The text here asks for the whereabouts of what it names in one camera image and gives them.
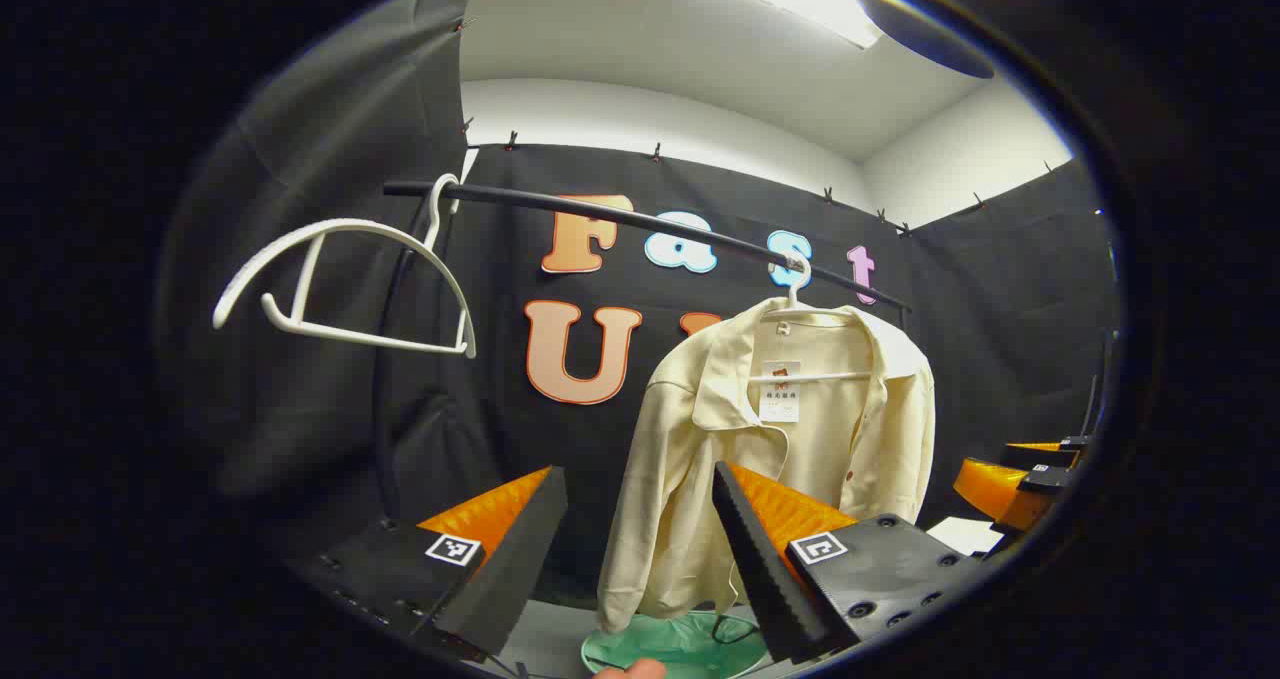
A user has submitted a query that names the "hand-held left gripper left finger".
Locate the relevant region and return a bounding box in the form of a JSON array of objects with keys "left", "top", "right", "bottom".
[{"left": 290, "top": 465, "right": 569, "bottom": 658}]

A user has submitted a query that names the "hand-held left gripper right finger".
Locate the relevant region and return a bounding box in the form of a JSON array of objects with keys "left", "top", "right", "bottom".
[{"left": 711, "top": 460, "right": 978, "bottom": 666}]

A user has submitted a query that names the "green laundry hamper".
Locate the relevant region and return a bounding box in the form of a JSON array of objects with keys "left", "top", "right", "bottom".
[{"left": 580, "top": 607, "right": 771, "bottom": 679}]

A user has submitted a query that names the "cream button shirt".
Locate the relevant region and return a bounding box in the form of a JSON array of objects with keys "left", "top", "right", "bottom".
[{"left": 597, "top": 297, "right": 938, "bottom": 635}]

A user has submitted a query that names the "white plastic clothes hanger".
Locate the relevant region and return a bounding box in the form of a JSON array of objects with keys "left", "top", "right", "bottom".
[
  {"left": 762, "top": 252, "right": 881, "bottom": 385},
  {"left": 212, "top": 173, "right": 478, "bottom": 360}
]

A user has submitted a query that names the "black clothes rack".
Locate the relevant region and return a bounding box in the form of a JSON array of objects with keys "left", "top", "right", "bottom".
[{"left": 372, "top": 181, "right": 913, "bottom": 525}]

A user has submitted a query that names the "row of small black clips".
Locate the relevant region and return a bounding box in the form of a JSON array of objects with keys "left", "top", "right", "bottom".
[{"left": 458, "top": 117, "right": 989, "bottom": 236}]

